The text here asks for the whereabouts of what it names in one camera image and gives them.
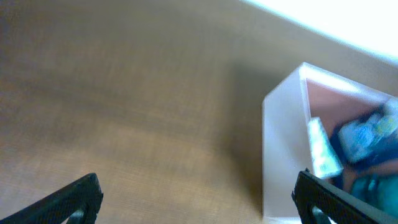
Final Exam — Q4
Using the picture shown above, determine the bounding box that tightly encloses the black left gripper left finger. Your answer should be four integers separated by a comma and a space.
1, 173, 103, 224

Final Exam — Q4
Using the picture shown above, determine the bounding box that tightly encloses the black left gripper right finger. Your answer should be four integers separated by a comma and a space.
291, 169, 397, 224

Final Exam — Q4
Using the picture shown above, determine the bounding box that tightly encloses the green toothpaste tube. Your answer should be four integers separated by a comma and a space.
308, 117, 343, 179

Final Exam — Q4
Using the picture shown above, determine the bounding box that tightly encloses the blue mouthwash bottle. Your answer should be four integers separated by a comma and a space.
350, 174, 397, 218

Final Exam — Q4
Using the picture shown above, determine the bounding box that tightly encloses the green white soap box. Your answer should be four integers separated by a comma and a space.
338, 120, 381, 163

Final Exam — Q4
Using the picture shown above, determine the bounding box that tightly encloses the white box pink inside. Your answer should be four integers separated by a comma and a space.
262, 62, 392, 223

